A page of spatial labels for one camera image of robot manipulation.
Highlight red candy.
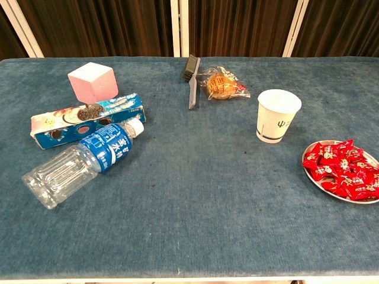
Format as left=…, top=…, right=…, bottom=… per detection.
left=343, top=149, right=364, bottom=163
left=330, top=158, right=355, bottom=178
left=319, top=143, right=341, bottom=166
left=346, top=182, right=379, bottom=201
left=337, top=139, right=355, bottom=157
left=302, top=147, right=323, bottom=170
left=354, top=159, right=379, bottom=180
left=310, top=164, right=336, bottom=182
left=322, top=180, right=352, bottom=198

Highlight pink foam cube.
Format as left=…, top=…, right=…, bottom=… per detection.
left=67, top=62, right=119, bottom=105

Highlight clear bottle blue label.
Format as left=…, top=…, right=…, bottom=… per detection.
left=21, top=118, right=145, bottom=210

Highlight pastry in clear wrapper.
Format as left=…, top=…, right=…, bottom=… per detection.
left=197, top=66, right=252, bottom=101

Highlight blue table cloth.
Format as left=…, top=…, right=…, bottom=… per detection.
left=0, top=56, right=379, bottom=280

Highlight blue pink cookie box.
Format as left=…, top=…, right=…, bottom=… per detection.
left=30, top=92, right=147, bottom=150

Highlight white frame post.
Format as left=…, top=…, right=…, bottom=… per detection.
left=282, top=0, right=310, bottom=58
left=170, top=0, right=190, bottom=58
left=0, top=0, right=44, bottom=59

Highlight dark brown curtain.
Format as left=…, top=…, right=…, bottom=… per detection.
left=0, top=8, right=29, bottom=62
left=16, top=0, right=174, bottom=58
left=188, top=0, right=298, bottom=58
left=291, top=0, right=379, bottom=58

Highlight grey brush black bristles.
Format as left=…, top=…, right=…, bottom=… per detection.
left=182, top=53, right=201, bottom=111

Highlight metal bowl of candies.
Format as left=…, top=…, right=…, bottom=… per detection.
left=301, top=140, right=379, bottom=205

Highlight white paper cup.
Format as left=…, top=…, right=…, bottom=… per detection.
left=256, top=89, right=302, bottom=145

